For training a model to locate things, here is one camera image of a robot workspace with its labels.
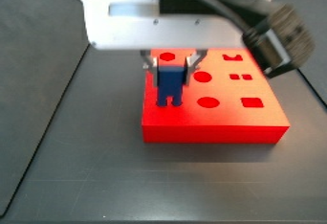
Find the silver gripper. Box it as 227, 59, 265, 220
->
81, 0, 243, 86

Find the blue square-circle peg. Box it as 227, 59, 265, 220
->
158, 66, 185, 106

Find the red shape-sorter box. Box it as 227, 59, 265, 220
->
142, 48, 290, 144

